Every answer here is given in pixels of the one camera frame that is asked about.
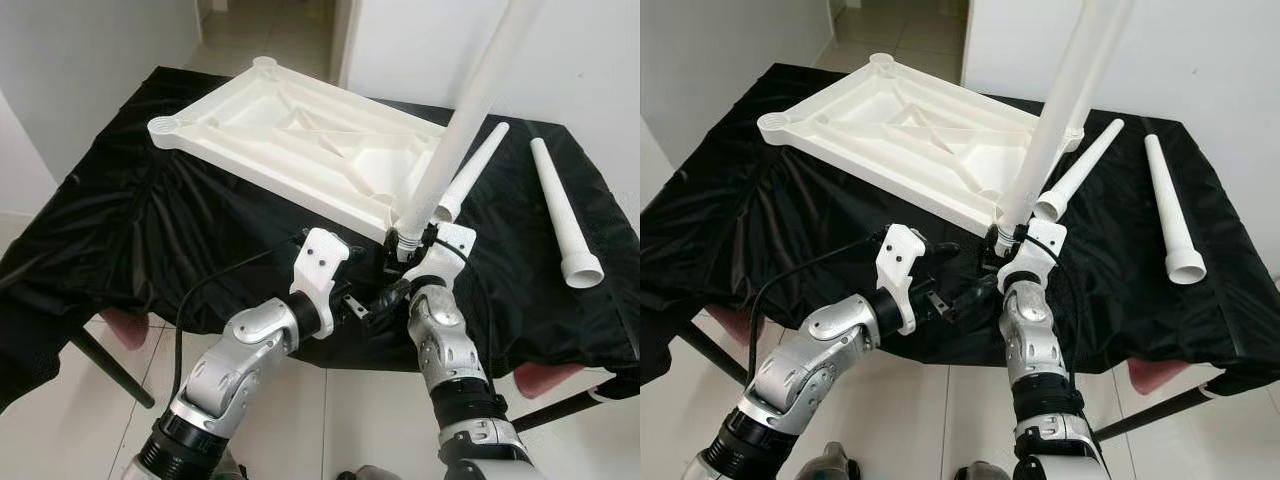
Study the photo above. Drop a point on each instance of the white plastic children table top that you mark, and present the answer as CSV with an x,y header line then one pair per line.
x,y
900,125
300,130

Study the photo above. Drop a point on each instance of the white plastic table leg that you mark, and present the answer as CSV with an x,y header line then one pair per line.
x,y
470,110
1055,110
560,210
470,175
1175,210
1106,60
1080,170

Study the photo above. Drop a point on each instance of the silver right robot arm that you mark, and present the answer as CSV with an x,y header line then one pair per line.
x,y
1030,340
445,340

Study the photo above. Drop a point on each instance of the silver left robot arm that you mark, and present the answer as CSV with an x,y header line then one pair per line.
x,y
235,360
810,355

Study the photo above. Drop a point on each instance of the grey robot right foot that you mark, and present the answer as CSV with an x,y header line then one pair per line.
x,y
365,474
980,473

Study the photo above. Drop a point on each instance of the grey robot foot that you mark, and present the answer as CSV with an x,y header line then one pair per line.
x,y
830,465
231,470
365,474
980,473

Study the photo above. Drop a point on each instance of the black table cloth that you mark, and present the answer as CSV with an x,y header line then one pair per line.
x,y
1200,320
130,240

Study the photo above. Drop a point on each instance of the grey robot left foot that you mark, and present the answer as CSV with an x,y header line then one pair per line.
x,y
231,470
830,465

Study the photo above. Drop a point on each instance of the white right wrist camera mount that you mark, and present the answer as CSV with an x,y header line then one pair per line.
x,y
448,255
1040,255

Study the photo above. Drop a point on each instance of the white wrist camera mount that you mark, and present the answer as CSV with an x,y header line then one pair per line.
x,y
1040,255
448,255
322,265
903,262

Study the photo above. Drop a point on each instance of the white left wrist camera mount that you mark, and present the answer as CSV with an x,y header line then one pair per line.
x,y
322,265
903,262

